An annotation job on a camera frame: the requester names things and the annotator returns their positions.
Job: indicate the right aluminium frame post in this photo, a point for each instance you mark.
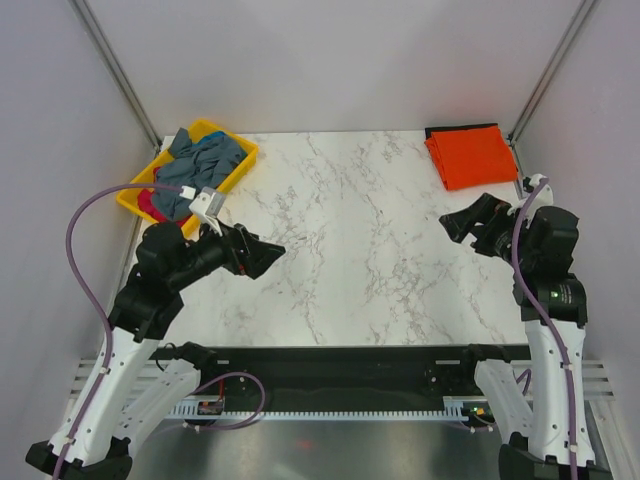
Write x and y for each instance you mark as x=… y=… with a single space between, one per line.
x=570 y=36

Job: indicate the folded black t shirt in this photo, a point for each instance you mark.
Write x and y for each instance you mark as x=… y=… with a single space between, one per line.
x=430 y=131

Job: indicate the aluminium extrusion rail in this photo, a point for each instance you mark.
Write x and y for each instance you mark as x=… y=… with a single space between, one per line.
x=441 y=378

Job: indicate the white slotted cable duct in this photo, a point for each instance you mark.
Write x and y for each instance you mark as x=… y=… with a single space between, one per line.
x=450 y=409

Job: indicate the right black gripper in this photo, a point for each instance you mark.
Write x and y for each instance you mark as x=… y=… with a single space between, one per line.
x=489 y=211

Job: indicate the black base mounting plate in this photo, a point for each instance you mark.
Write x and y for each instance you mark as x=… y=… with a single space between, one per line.
x=339 y=378

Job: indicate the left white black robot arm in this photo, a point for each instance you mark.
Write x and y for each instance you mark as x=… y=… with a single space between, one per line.
x=106 y=428

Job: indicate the pink red t shirt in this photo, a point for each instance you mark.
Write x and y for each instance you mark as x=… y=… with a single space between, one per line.
x=145 y=204

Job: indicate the grey t shirt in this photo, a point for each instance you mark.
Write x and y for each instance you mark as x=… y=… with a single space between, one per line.
x=201 y=166

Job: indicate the left aluminium frame post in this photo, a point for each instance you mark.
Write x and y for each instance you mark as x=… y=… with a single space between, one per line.
x=96 y=34

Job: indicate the teal blue t shirt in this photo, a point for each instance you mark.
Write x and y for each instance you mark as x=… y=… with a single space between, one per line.
x=210 y=137

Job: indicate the aluminium frame post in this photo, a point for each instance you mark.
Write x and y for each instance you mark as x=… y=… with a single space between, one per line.
x=96 y=34
x=570 y=36

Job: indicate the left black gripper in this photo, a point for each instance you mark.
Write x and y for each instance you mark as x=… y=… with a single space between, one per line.
x=260 y=255

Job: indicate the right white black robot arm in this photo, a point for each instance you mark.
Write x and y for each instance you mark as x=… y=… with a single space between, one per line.
x=546 y=437

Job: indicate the orange t shirt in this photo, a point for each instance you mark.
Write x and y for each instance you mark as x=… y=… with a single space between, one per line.
x=465 y=159

